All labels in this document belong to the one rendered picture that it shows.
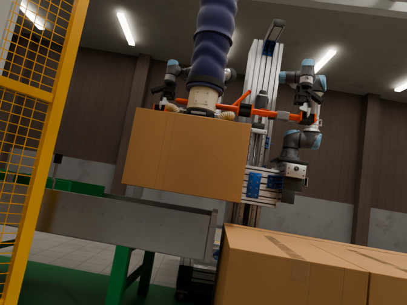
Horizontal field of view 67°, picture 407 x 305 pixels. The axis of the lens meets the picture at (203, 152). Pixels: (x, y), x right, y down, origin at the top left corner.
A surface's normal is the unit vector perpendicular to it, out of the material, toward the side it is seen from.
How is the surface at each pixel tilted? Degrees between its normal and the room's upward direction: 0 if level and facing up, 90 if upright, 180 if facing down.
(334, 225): 90
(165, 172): 90
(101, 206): 90
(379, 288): 90
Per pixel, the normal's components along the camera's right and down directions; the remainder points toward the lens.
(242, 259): -0.04, -0.15
